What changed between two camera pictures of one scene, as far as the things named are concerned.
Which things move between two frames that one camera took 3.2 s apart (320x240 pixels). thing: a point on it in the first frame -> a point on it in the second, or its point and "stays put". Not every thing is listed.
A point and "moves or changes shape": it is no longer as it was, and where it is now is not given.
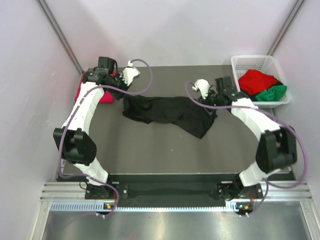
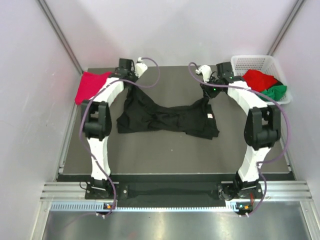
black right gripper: (206, 101) -> (207, 92)
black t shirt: (186, 114) moves or changes shape
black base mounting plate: (175, 190) stays put
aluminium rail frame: (271, 191) stays put
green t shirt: (275, 94) stays put
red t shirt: (255, 81) stays put
